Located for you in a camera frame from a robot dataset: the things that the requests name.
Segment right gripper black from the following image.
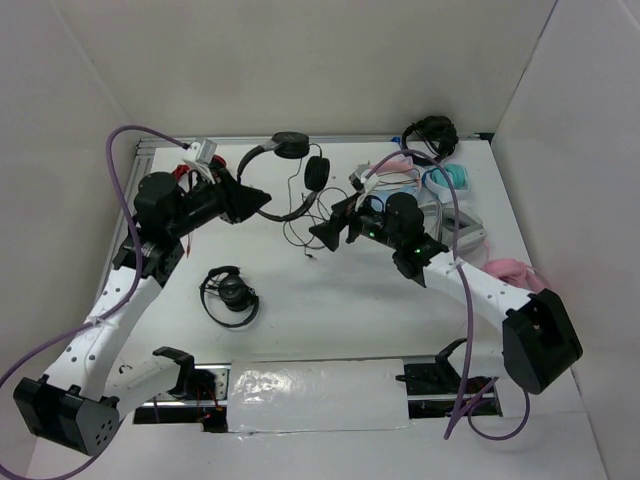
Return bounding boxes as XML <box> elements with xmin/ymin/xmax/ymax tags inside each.
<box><xmin>309</xmin><ymin>191</ymin><xmax>402</xmax><ymax>251</ymax></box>

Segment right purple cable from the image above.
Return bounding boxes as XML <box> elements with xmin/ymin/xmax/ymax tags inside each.
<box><xmin>369</xmin><ymin>151</ymin><xmax>532</xmax><ymax>442</ymax></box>

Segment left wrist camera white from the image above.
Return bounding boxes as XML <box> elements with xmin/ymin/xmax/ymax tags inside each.
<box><xmin>182</xmin><ymin>138</ymin><xmax>217</xmax><ymax>164</ymax></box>

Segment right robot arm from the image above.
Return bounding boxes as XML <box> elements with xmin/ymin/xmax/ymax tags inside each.
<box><xmin>309</xmin><ymin>193</ymin><xmax>583</xmax><ymax>395</ymax></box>

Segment black headphones at back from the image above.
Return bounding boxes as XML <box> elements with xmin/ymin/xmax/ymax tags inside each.
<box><xmin>400</xmin><ymin>115</ymin><xmax>459</xmax><ymax>163</ymax></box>

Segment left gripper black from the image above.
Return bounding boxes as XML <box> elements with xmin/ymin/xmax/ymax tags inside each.
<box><xmin>167</xmin><ymin>165</ymin><xmax>271</xmax><ymax>239</ymax></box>

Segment small black folded headphones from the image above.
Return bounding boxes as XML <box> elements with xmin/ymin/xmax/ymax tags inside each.
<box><xmin>199</xmin><ymin>265</ymin><xmax>260</xmax><ymax>330</ymax></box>

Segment pink blue cat-ear headphones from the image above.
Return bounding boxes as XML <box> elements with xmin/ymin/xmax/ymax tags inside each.
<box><xmin>369</xmin><ymin>156</ymin><xmax>422</xmax><ymax>205</ymax></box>

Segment black wired headphones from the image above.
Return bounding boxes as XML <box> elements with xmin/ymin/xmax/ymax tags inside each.
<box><xmin>235</xmin><ymin>130</ymin><xmax>358</xmax><ymax>261</ymax></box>

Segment grey white headphones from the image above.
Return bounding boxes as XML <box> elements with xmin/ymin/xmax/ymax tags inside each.
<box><xmin>420</xmin><ymin>201</ymin><xmax>487</xmax><ymax>253</ymax></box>

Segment red black headphones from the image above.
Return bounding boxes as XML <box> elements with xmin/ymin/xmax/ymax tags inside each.
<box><xmin>172</xmin><ymin>155</ymin><xmax>226</xmax><ymax>184</ymax></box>

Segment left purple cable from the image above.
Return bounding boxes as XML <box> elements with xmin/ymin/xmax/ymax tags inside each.
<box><xmin>0</xmin><ymin>123</ymin><xmax>191</xmax><ymax>480</ymax></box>

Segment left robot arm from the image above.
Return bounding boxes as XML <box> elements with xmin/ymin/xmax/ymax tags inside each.
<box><xmin>13</xmin><ymin>167</ymin><xmax>271</xmax><ymax>457</ymax></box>

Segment purple cable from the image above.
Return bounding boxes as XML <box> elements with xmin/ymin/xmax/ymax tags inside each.
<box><xmin>0</xmin><ymin>123</ymin><xmax>191</xmax><ymax>480</ymax></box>
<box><xmin>369</xmin><ymin>151</ymin><xmax>532</xmax><ymax>442</ymax></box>

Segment teal white headphones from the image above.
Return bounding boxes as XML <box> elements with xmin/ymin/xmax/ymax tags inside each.
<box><xmin>422</xmin><ymin>164</ymin><xmax>470</xmax><ymax>204</ymax></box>

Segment glossy white tape sheet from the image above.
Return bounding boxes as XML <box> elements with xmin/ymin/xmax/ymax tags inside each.
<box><xmin>227</xmin><ymin>359</ymin><xmax>409</xmax><ymax>434</ymax></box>

